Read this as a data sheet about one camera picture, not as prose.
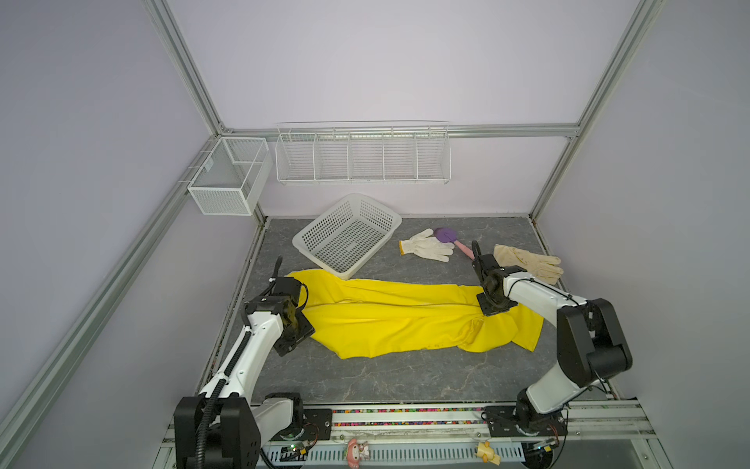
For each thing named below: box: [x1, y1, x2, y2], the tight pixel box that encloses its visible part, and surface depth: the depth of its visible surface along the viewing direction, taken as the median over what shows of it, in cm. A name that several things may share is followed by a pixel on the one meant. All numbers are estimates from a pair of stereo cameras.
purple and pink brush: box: [433, 227, 475, 260], surface depth 115 cm
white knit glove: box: [398, 227, 456, 262], surface depth 114 cm
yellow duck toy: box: [474, 440, 501, 467], surface depth 68 cm
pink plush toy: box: [345, 438, 371, 469], surface depth 69 cm
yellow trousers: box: [288, 268, 544, 360], surface depth 90 cm
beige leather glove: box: [493, 244, 565, 285], surface depth 108 cm
